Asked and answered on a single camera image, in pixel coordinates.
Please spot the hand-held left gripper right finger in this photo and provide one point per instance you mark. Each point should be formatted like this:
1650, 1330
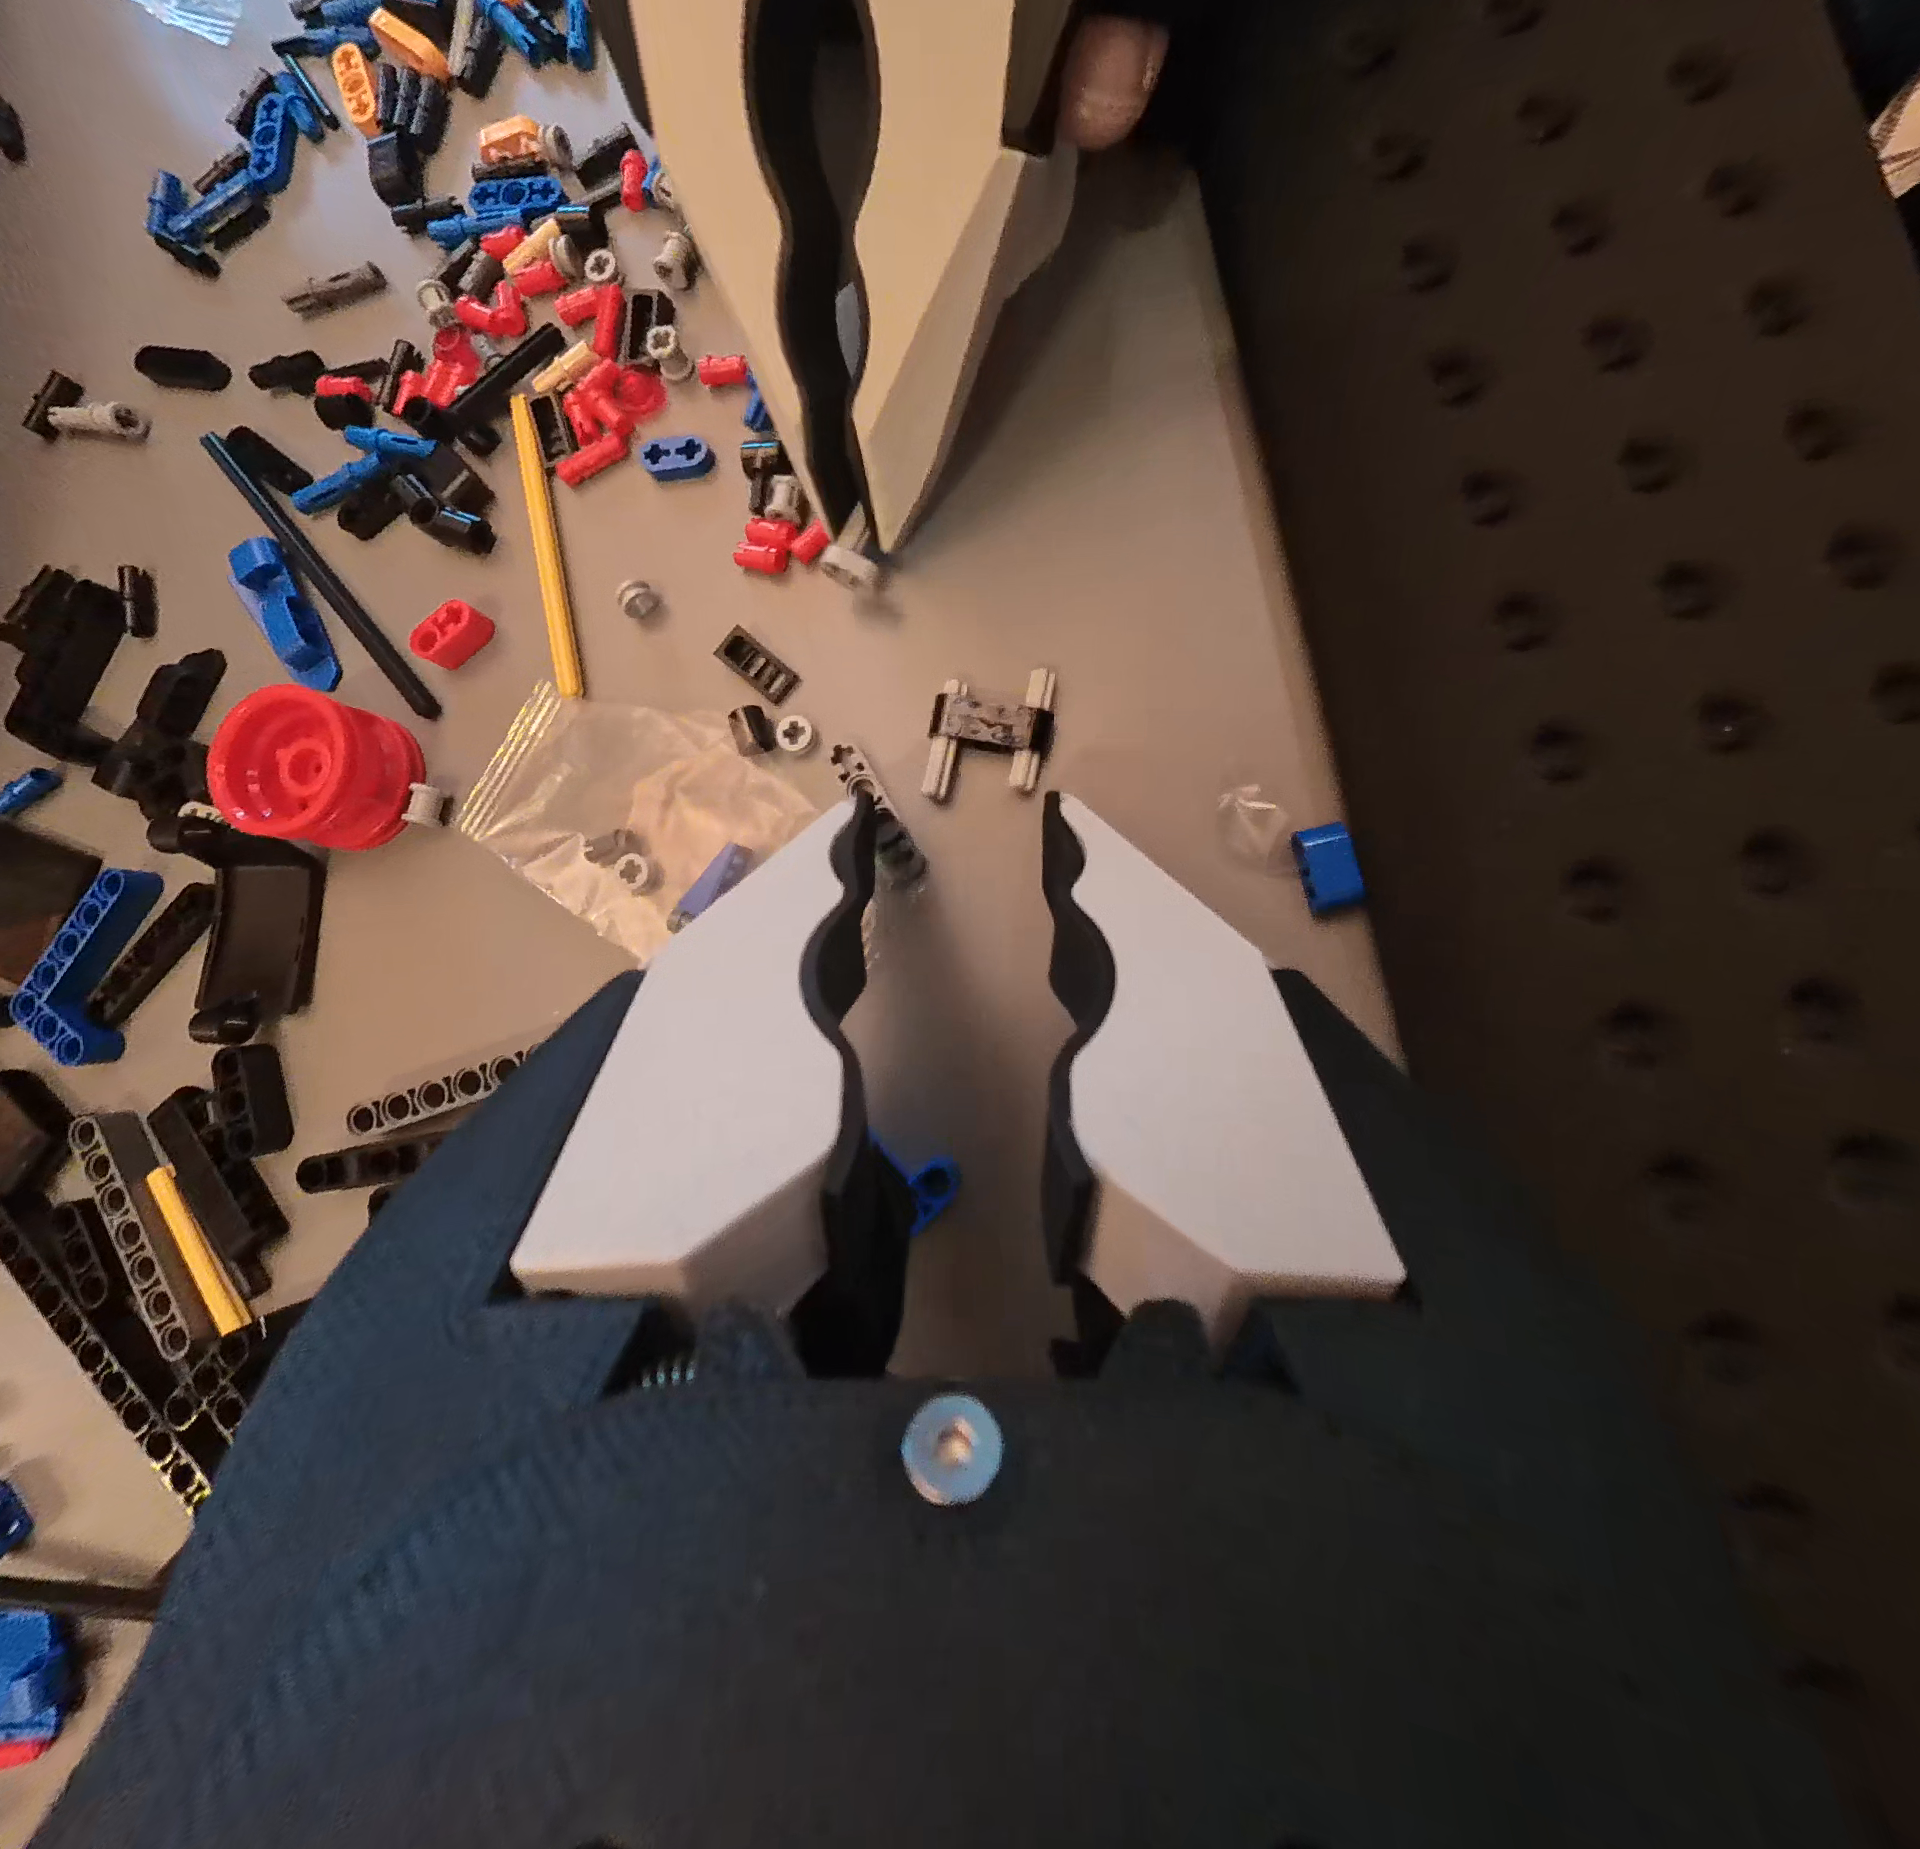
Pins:
1244, 1130

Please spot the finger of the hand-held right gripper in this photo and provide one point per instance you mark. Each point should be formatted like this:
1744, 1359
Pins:
945, 305
691, 80

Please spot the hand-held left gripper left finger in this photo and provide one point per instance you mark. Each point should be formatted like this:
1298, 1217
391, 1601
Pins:
675, 1130

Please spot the light grey toy bush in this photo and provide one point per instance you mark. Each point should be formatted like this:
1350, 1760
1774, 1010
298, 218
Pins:
854, 566

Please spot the dark grey holed toy beam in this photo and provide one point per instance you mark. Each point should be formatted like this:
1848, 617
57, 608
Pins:
888, 828

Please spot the black grey toy axle assembly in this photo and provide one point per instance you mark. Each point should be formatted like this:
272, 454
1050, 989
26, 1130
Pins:
989, 726

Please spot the blue oval toy link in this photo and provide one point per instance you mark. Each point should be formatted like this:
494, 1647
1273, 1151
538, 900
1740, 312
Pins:
679, 457

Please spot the black oval toy link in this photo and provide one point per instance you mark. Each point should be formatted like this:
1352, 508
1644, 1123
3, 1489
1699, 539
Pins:
184, 368

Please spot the red oval toy link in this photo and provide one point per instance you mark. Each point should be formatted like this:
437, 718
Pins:
451, 636

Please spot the person's right hand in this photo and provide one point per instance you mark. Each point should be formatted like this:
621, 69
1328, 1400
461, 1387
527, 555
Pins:
1118, 80

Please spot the small blue angled toy beam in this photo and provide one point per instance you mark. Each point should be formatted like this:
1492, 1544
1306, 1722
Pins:
923, 1183

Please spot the small blue toy brick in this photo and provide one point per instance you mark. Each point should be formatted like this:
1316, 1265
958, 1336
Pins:
1328, 868

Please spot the small crumpled clear wrap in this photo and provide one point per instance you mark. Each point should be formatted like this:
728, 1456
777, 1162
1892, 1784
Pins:
1258, 822

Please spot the pile of small toy pins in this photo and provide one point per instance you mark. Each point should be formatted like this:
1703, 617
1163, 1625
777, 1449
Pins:
599, 395

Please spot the clear zip bag with parts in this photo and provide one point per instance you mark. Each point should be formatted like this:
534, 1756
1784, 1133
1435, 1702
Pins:
599, 785

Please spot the black toy grille tile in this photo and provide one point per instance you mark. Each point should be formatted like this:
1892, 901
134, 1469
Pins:
757, 663

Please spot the black grey toy connector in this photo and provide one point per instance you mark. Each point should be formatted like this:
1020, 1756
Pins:
773, 732

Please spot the dark grey toy pin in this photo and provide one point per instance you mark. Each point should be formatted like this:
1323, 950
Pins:
333, 290

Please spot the light grey round toy stud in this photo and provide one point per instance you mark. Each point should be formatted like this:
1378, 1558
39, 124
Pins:
642, 599

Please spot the black curved toy panel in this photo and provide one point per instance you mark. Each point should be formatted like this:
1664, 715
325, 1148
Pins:
263, 935

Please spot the yellow toy axle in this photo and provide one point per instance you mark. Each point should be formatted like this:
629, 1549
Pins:
549, 544

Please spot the yellow toy beam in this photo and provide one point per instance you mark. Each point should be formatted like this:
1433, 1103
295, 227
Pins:
194, 1250

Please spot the red toy wheel hub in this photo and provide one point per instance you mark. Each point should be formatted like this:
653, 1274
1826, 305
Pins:
301, 763

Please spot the black dimpled mat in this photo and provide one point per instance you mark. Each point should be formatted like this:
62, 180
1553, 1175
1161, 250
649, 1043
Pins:
1650, 679

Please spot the large blue angled toy beam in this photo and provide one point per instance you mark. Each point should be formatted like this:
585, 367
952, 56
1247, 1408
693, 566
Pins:
92, 965

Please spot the long black toy axle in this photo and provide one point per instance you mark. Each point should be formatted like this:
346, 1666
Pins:
323, 575

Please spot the blue curved toy panel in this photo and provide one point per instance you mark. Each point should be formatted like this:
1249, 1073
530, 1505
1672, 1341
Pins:
279, 604

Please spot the grey toy axle black end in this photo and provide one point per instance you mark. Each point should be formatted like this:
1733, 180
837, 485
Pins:
106, 414

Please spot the pile of black toy beams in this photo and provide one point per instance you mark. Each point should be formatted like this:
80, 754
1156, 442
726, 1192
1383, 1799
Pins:
60, 651

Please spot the blue toy bracket red stripe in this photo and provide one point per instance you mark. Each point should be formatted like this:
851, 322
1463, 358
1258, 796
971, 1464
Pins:
30, 1677

